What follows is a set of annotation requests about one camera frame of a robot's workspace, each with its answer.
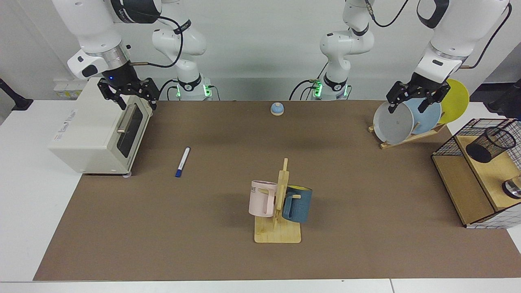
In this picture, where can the yellow plate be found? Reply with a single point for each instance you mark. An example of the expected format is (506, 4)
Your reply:
(456, 101)

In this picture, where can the grey plate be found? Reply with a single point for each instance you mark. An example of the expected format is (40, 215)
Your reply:
(392, 126)

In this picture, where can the brown table cloth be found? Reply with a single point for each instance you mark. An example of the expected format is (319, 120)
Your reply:
(228, 154)

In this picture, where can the small blue round thing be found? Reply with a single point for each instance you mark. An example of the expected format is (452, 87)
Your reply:
(277, 109)

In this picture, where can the pale toaster oven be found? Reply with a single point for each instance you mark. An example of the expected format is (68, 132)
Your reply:
(89, 134)

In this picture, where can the white marker with blue cap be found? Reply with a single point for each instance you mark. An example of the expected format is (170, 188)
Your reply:
(182, 162)

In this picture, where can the wooden cup stand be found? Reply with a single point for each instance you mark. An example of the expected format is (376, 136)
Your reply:
(279, 232)

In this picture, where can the dark blue cup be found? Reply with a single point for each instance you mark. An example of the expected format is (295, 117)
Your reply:
(299, 205)

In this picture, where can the black mesh pen holder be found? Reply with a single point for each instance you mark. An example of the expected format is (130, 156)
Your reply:
(488, 144)

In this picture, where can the wooden plate rack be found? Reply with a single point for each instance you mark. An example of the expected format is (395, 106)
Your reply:
(407, 140)

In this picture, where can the light blue plate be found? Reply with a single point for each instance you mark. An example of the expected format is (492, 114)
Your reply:
(427, 120)

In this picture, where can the glass lid with dark rim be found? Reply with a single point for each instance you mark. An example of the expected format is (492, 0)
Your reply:
(513, 188)

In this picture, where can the pink cup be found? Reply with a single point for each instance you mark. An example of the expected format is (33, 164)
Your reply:
(260, 201)

